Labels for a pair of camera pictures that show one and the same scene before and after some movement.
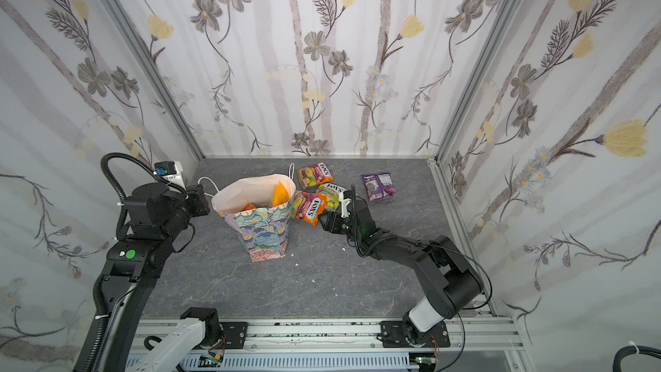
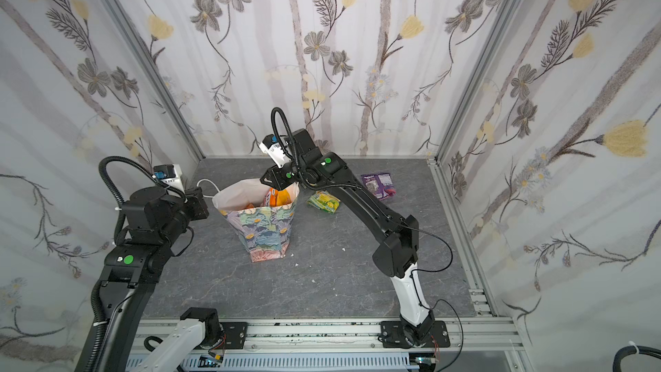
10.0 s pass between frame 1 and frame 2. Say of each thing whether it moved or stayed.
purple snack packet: stayed
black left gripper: stayed
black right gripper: moved
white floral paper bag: stayed
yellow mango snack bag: stayed
